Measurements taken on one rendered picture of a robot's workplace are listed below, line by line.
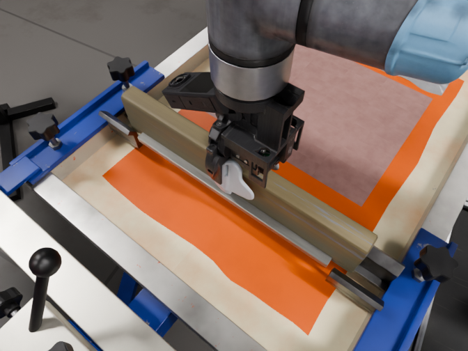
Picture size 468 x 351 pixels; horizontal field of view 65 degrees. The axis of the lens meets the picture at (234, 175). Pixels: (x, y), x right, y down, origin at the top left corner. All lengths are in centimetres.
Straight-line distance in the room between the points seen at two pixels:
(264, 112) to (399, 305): 32
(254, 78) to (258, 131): 8
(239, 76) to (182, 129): 22
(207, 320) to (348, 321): 19
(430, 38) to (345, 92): 53
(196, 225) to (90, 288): 19
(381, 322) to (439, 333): 93
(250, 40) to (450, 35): 13
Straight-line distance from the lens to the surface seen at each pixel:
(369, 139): 71
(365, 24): 25
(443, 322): 147
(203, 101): 40
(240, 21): 28
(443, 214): 63
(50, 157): 66
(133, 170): 65
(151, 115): 55
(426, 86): 84
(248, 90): 32
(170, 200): 61
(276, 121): 35
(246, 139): 39
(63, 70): 242
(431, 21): 25
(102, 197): 64
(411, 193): 67
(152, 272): 53
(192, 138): 51
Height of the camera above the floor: 149
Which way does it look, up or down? 58 degrees down
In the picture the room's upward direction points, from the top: straight up
